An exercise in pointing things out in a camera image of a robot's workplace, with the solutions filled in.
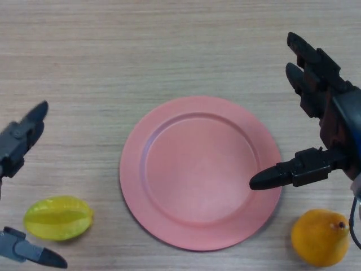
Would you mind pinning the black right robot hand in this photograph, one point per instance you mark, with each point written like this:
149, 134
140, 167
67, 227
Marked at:
335, 124

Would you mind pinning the yellow starfruit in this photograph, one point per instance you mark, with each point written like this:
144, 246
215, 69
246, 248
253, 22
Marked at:
57, 218

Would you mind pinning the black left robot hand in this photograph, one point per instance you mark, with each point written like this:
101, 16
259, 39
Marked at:
17, 141

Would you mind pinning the pink round plate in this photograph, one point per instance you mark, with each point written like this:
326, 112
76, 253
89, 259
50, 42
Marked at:
200, 173

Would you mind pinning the orange pear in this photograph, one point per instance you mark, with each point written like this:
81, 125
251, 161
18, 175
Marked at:
320, 238

